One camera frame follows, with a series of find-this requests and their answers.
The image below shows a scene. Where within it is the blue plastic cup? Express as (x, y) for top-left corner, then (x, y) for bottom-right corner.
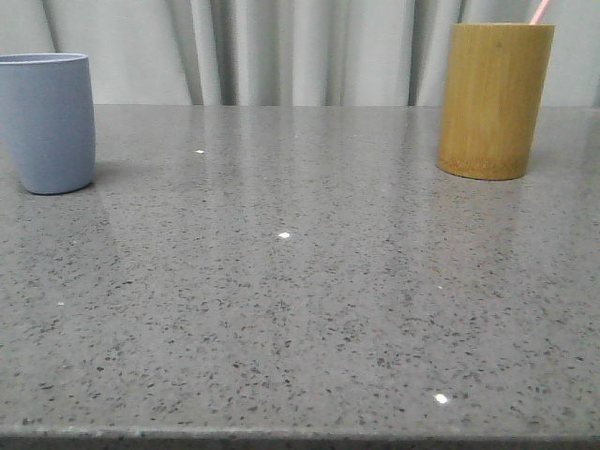
(1, 52), (96, 195)

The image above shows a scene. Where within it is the grey-white curtain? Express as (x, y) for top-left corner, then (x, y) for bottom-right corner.
(0, 0), (600, 108)

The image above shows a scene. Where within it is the bamboo cylindrical holder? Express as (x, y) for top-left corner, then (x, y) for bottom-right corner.
(437, 22), (555, 181)

